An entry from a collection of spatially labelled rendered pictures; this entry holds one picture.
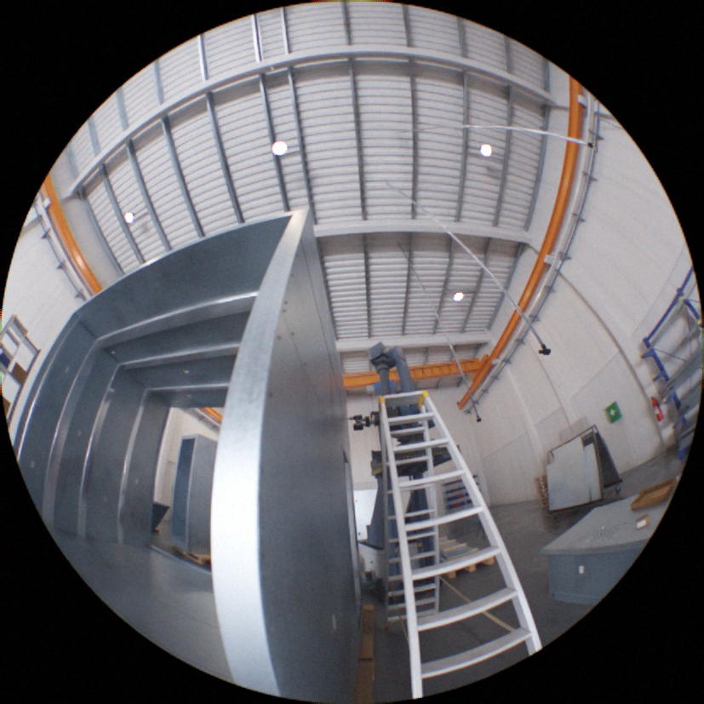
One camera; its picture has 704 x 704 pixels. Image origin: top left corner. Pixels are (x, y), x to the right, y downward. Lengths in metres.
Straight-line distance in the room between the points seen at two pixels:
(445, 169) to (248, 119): 5.41
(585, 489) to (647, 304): 4.08
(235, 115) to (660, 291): 10.44
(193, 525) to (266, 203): 8.18
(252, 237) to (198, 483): 5.15
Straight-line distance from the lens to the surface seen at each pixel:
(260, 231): 1.67
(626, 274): 6.79
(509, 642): 1.17
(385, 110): 6.74
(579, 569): 2.55
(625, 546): 2.14
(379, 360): 3.06
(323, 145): 6.65
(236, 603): 0.51
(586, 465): 5.30
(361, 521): 7.95
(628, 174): 7.16
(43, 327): 8.97
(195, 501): 5.74
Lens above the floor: 1.59
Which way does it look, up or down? 39 degrees up
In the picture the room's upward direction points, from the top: 6 degrees counter-clockwise
